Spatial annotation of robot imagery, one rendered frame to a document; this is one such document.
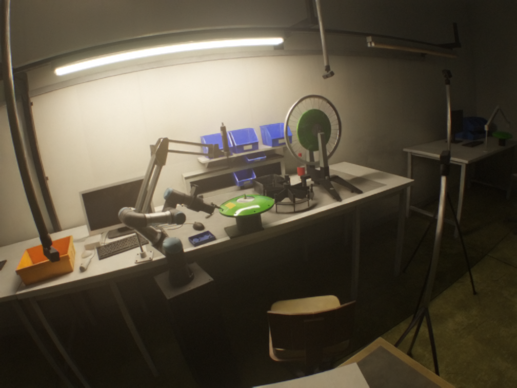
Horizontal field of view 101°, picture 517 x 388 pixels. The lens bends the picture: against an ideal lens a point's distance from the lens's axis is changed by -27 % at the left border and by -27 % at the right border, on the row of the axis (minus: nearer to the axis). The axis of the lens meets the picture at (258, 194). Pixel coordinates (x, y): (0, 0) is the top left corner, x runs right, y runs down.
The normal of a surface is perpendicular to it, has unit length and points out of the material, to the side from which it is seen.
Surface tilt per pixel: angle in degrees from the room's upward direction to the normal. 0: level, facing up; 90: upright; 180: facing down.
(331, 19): 90
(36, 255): 86
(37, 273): 94
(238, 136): 90
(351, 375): 0
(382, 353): 0
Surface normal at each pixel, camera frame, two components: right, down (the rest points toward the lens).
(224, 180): 0.39, 0.24
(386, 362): -0.12, -0.94
